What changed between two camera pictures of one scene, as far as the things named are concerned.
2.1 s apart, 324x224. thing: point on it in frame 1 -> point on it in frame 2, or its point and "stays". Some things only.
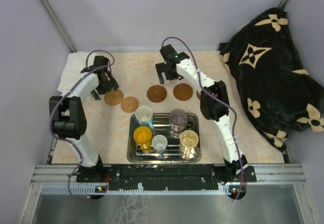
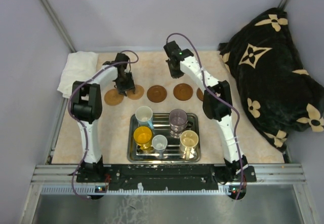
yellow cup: x=143 y=136 stays
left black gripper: x=112 y=83 -> x=130 y=85
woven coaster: x=129 y=104 -> x=138 y=94
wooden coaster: x=183 y=91 stays
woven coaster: x=114 y=98 stays
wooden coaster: x=156 y=94 stays
